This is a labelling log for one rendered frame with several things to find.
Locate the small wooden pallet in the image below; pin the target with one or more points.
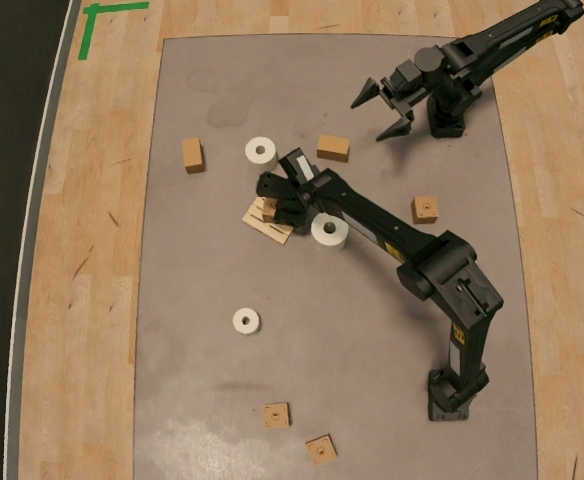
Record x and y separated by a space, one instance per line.
265 228

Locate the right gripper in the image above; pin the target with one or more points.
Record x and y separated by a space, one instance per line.
397 101

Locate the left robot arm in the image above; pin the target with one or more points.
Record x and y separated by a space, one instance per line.
444 267

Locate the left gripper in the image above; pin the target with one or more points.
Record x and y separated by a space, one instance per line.
294 220

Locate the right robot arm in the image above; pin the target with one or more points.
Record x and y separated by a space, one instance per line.
471 60

